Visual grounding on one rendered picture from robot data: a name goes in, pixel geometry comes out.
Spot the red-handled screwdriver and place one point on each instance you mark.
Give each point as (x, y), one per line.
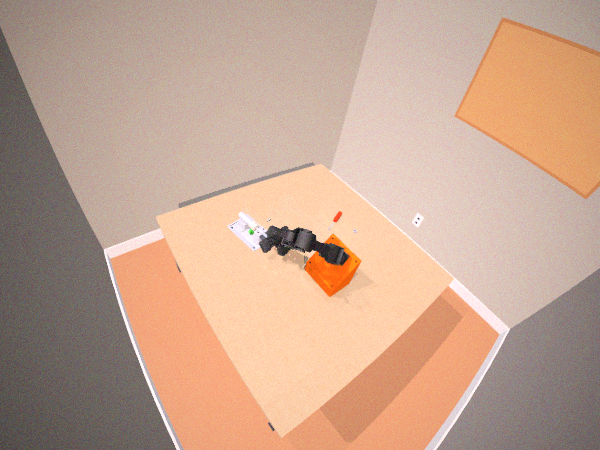
(336, 218)

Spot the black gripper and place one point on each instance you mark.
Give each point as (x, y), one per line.
(268, 243)

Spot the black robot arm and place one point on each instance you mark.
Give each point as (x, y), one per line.
(302, 239)

